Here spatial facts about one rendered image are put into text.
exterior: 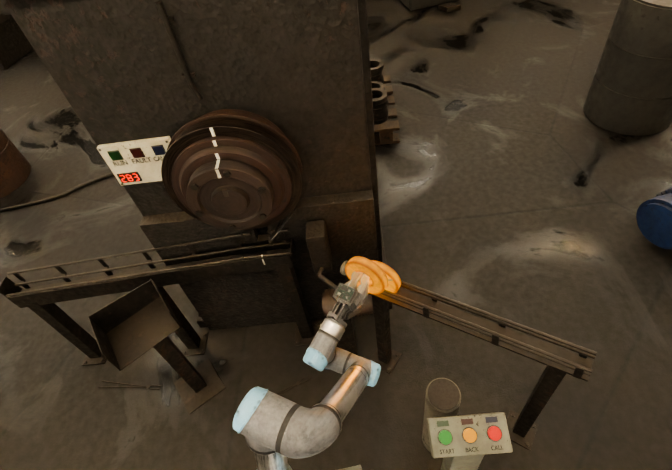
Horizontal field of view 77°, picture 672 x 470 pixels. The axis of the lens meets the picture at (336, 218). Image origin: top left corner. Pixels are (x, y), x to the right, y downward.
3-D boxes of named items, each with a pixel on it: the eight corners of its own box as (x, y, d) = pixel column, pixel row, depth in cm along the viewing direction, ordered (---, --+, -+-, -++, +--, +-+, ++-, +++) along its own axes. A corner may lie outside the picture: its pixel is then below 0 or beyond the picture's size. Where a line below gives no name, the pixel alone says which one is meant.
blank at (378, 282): (346, 250, 147) (340, 257, 145) (385, 264, 139) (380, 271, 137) (353, 279, 157) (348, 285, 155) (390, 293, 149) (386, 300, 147)
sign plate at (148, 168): (122, 182, 163) (98, 144, 150) (188, 174, 162) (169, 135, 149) (120, 186, 162) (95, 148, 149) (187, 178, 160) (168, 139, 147)
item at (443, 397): (419, 425, 190) (423, 378, 152) (446, 423, 189) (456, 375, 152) (424, 455, 182) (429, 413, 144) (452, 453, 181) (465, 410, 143)
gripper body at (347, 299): (360, 289, 136) (341, 323, 132) (365, 298, 143) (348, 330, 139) (339, 280, 139) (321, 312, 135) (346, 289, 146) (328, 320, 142)
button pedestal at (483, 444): (420, 461, 180) (425, 409, 136) (477, 456, 179) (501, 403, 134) (427, 505, 169) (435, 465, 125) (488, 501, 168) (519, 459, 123)
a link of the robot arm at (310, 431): (328, 442, 94) (385, 355, 140) (285, 421, 98) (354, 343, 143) (318, 486, 96) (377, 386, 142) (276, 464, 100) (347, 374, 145)
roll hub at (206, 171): (205, 224, 154) (175, 164, 134) (281, 215, 153) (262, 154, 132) (202, 235, 150) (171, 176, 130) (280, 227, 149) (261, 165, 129)
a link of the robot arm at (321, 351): (305, 362, 138) (298, 358, 131) (321, 332, 142) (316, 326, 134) (325, 374, 135) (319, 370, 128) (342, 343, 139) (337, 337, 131)
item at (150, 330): (163, 389, 216) (87, 316, 164) (210, 357, 225) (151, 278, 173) (179, 422, 204) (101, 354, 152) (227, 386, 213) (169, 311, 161)
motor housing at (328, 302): (335, 341, 223) (321, 283, 184) (377, 337, 221) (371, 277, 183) (336, 365, 214) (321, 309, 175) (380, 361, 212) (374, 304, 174)
